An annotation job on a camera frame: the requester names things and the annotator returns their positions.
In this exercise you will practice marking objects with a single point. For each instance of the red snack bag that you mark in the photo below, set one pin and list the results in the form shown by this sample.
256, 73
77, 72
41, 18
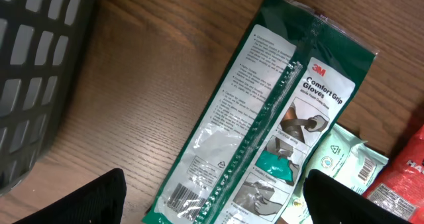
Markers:
399, 187

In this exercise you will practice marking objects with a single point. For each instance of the light blue tissue pack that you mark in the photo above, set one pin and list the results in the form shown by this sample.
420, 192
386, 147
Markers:
343, 157

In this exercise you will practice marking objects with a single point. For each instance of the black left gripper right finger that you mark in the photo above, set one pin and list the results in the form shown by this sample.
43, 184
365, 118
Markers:
330, 202

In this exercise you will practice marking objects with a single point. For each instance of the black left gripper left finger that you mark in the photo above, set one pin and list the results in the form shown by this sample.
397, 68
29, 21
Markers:
99, 202

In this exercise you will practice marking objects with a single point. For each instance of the green white package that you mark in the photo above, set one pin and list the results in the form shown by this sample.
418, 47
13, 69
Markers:
291, 76

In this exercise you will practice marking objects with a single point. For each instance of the grey plastic mesh basket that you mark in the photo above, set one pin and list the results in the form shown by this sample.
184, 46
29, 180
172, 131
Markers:
41, 46

